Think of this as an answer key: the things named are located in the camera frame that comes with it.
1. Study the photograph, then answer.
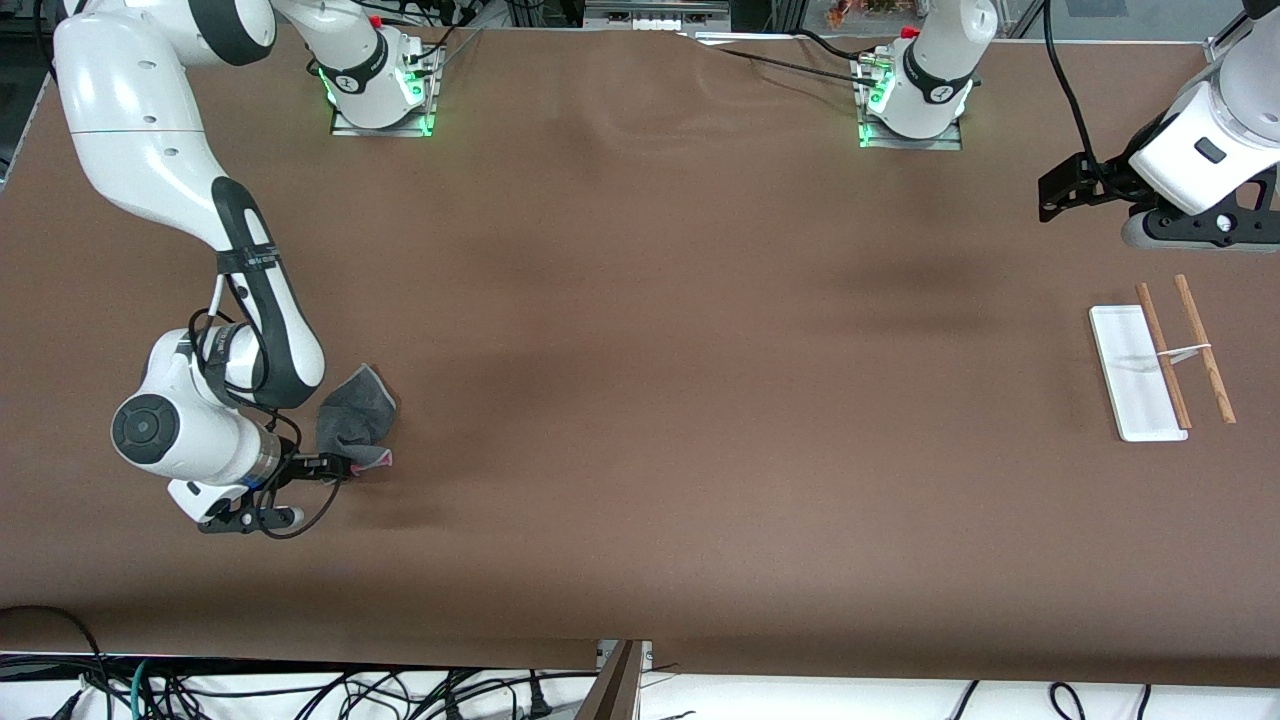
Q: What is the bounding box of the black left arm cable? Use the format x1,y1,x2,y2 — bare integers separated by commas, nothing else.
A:
1038,0,1113,193

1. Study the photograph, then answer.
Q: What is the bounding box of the aluminium frame profile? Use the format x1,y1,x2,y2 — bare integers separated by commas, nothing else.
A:
1205,12,1251,67

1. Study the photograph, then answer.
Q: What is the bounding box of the orange clutter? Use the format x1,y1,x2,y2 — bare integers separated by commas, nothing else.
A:
825,0,901,29

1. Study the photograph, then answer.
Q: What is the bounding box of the grey towel with pale edging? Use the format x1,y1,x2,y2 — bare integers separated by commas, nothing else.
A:
316,364,398,471

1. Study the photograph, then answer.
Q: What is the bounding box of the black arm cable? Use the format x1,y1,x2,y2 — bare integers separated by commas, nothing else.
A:
1038,0,1113,193
185,270,346,541

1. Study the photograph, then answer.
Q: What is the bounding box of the white base wooden towel rack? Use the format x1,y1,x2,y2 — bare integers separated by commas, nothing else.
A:
1088,274,1238,443

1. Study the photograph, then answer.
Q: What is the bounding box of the long black table cable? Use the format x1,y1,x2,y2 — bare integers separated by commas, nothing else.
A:
690,36,881,91

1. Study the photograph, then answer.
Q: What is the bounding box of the short black table cable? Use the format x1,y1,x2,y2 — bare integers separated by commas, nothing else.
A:
793,28,886,66

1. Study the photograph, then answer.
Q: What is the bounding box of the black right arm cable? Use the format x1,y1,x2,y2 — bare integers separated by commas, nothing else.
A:
185,270,346,541

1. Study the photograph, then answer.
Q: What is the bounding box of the black arched floor cable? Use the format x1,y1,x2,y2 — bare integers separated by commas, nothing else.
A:
0,604,106,701

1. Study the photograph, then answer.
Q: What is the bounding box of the white power strip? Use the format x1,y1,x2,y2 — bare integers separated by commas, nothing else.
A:
583,0,733,33

